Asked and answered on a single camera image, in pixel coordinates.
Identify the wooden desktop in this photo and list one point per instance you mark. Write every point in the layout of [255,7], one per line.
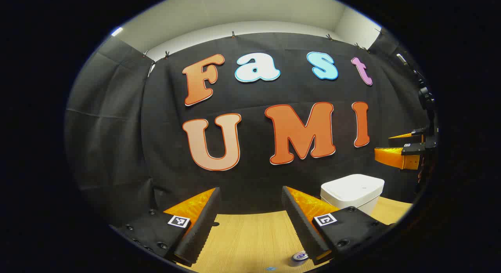
[250,237]

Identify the white desktop garbage bin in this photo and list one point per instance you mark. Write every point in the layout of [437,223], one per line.
[352,188]

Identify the ceiling light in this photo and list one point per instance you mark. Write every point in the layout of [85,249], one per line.
[116,31]

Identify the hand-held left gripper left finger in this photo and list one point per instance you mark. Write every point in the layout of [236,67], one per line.
[203,222]

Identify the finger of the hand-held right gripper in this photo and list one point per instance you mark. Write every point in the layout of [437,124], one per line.
[415,136]
[399,157]

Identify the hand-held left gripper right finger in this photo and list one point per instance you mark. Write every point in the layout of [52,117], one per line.
[301,222]

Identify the blue pop can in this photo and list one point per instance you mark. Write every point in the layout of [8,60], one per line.
[300,256]

